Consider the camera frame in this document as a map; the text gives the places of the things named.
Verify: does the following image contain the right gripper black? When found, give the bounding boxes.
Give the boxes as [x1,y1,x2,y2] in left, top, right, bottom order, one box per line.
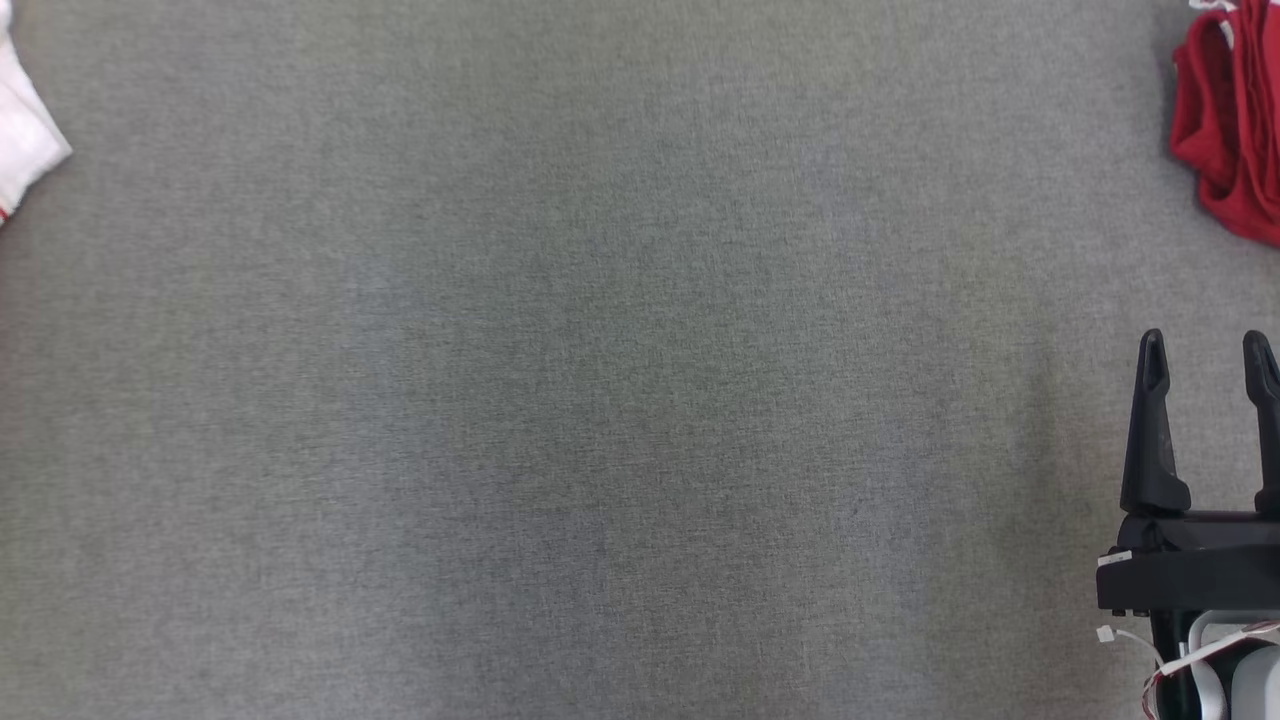
[1097,328,1280,617]

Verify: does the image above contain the red shorts with white stripe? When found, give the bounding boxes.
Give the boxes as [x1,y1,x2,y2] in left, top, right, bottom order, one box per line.
[1169,0,1280,249]

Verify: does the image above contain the red jersey with number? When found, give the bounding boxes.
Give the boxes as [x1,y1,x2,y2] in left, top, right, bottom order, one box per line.
[0,0,73,227]

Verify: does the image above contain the grey fabric sofa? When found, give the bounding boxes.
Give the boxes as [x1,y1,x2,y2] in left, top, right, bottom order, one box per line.
[0,0,1280,720]

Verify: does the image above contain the white red wire bundle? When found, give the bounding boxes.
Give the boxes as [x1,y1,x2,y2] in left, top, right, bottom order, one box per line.
[1097,620,1280,720]

